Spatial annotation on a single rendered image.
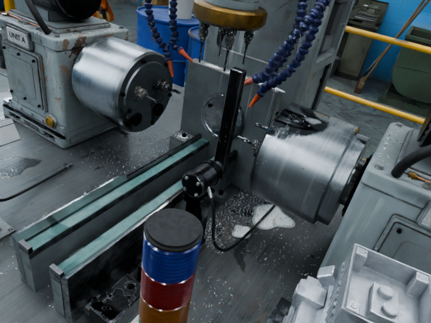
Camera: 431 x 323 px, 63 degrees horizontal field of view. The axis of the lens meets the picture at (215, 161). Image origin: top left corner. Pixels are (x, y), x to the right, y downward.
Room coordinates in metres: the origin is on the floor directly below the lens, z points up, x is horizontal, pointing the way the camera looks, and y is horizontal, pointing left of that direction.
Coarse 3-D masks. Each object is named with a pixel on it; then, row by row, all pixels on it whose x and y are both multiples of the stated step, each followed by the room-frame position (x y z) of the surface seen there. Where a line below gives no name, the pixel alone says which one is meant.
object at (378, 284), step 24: (360, 264) 0.35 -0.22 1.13; (384, 264) 0.35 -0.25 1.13; (336, 288) 0.32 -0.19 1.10; (360, 288) 0.32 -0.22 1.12; (384, 288) 0.31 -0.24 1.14; (408, 288) 0.33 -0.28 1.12; (336, 312) 0.27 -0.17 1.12; (360, 312) 0.28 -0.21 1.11; (384, 312) 0.27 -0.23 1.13; (408, 312) 0.29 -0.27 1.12
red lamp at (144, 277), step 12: (168, 252) 0.29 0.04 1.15; (180, 252) 0.29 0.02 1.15; (144, 276) 0.24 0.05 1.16; (192, 276) 0.25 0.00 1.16; (144, 288) 0.24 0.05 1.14; (156, 288) 0.23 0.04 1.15; (168, 288) 0.23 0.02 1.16; (180, 288) 0.24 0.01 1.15; (144, 300) 0.24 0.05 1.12; (156, 300) 0.23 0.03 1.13; (168, 300) 0.23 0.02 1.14; (180, 300) 0.24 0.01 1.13
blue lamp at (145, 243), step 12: (144, 240) 0.25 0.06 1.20; (144, 252) 0.25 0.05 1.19; (156, 252) 0.24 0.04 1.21; (192, 252) 0.24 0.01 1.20; (144, 264) 0.24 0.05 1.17; (156, 264) 0.23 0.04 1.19; (168, 264) 0.23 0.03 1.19; (180, 264) 0.24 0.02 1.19; (192, 264) 0.25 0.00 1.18; (156, 276) 0.23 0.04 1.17; (168, 276) 0.23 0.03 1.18; (180, 276) 0.24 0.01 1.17
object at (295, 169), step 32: (288, 128) 0.70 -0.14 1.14; (320, 128) 0.70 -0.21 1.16; (352, 128) 0.71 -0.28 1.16; (256, 160) 0.67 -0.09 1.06; (288, 160) 0.65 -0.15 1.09; (320, 160) 0.63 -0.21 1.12; (352, 160) 0.63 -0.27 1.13; (256, 192) 0.68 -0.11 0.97; (288, 192) 0.63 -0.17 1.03; (320, 192) 0.60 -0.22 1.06
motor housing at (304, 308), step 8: (312, 280) 0.37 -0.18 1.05; (328, 288) 0.35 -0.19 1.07; (328, 296) 0.33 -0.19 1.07; (304, 304) 0.32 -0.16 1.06; (296, 312) 0.31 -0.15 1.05; (304, 312) 0.30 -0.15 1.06; (312, 312) 0.31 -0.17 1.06; (320, 312) 0.31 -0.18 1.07; (288, 320) 0.31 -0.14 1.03; (296, 320) 0.29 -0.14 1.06; (304, 320) 0.29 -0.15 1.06; (312, 320) 0.29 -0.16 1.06; (320, 320) 0.29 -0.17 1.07
